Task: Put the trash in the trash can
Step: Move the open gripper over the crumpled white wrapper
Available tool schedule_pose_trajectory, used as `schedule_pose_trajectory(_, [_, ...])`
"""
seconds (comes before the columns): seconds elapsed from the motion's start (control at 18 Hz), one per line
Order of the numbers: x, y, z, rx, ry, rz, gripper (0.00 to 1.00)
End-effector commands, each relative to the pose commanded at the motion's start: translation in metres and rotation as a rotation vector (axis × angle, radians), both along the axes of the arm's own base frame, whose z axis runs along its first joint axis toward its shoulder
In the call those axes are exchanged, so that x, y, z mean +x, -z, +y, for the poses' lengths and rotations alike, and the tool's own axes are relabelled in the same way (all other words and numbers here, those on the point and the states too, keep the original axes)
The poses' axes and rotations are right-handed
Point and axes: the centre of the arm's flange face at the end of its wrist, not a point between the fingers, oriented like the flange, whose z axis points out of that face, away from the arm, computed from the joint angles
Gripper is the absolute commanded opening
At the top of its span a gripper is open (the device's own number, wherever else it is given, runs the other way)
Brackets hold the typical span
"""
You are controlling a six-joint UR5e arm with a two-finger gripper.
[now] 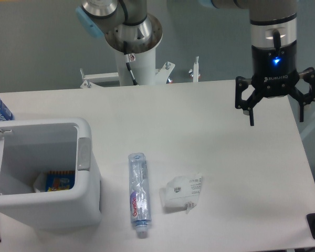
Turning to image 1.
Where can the crushed clear plastic bottle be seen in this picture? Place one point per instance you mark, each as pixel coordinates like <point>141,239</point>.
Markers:
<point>139,194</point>

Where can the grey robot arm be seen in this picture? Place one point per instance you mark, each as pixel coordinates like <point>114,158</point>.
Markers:
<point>134,34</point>

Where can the blue yellow snack packet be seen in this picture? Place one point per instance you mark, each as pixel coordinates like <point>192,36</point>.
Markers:
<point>59,180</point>

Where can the white paper wrapper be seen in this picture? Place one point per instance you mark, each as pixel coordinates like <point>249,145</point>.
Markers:
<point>181,194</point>

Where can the white trash can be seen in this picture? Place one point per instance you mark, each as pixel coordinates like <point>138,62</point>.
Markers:
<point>30,147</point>

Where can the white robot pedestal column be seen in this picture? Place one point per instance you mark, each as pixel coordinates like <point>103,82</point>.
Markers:
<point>143,68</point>

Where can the white metal base frame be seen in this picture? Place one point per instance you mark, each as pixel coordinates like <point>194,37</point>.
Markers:
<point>162,76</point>

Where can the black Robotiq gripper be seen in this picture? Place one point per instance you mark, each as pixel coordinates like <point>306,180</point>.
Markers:
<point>274,68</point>

